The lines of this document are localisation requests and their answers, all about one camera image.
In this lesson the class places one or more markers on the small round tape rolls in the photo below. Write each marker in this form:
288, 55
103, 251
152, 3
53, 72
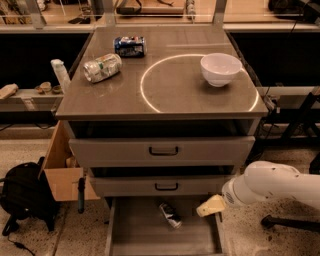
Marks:
46, 88

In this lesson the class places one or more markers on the white ceramic bowl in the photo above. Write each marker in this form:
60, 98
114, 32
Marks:
219, 69

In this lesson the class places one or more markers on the grey drawer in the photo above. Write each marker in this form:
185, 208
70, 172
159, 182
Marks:
159, 186
138, 228
153, 152

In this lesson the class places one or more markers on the black office chair base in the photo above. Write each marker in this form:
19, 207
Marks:
290, 222

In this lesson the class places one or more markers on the grey middle drawer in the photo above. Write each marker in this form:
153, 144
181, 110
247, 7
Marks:
159, 186

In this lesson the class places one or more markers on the black backpack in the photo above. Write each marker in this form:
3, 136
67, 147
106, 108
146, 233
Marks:
26, 193

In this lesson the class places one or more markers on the blue pepsi can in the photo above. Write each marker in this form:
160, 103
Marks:
130, 46

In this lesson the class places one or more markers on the grey top drawer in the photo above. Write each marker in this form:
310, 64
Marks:
153, 152

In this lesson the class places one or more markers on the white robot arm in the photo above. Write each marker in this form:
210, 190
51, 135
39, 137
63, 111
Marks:
261, 181

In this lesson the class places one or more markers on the grey drawer cabinet counter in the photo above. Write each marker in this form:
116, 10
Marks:
166, 84

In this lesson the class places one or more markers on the beige block on shelf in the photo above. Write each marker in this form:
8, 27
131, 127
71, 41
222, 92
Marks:
8, 90

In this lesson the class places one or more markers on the brown cardboard box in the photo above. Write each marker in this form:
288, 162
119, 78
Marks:
62, 170

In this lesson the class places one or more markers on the white plastic bottle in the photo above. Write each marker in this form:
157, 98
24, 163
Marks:
61, 74

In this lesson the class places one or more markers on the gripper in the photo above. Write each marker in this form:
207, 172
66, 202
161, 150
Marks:
229, 194

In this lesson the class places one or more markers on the grey bottom drawer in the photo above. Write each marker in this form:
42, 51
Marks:
138, 228

